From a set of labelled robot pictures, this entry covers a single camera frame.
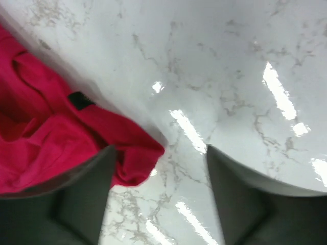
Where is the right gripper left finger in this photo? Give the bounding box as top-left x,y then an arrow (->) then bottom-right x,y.
1,145 -> 116,244

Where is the crimson pink t shirt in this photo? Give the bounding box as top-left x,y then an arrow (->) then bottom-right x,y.
1,28 -> 165,194

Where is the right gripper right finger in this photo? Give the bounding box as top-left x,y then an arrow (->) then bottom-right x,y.
206,145 -> 326,244

